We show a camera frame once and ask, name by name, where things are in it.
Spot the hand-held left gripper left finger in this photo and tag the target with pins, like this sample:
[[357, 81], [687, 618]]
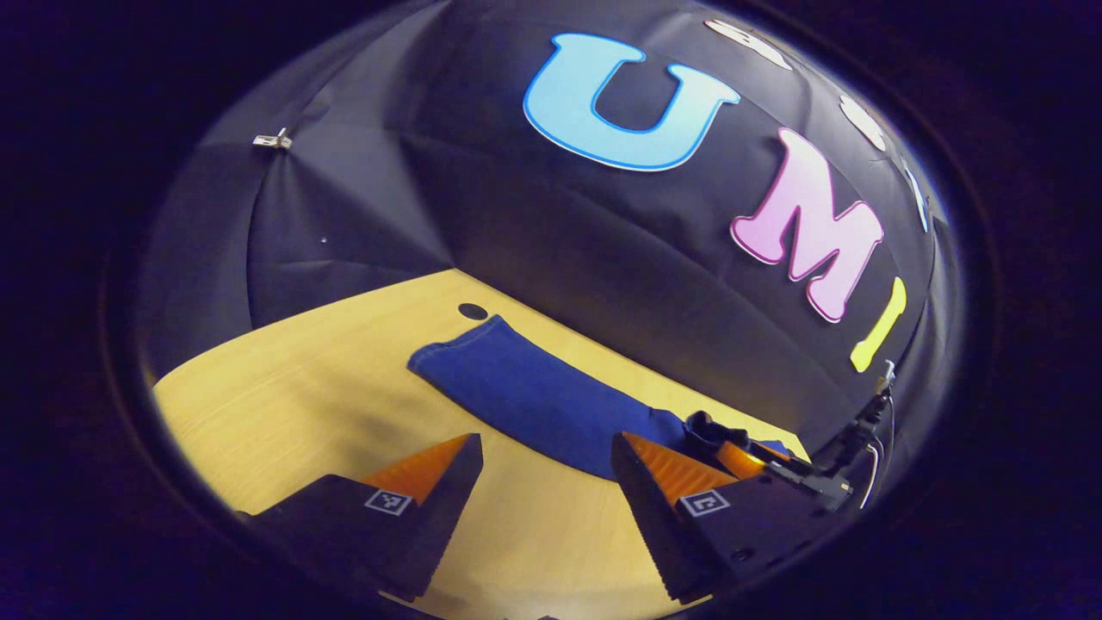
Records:
[[448, 508]]

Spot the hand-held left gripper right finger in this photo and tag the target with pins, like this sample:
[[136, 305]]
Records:
[[650, 517]]

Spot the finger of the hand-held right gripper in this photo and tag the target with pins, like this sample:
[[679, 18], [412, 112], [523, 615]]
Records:
[[713, 428]]

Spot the blue jeans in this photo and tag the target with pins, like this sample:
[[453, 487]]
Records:
[[534, 396]]

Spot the black backdrop cloth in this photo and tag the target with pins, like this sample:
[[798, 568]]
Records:
[[516, 224]]

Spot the silver clip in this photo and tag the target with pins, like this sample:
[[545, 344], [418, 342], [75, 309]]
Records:
[[272, 139]]

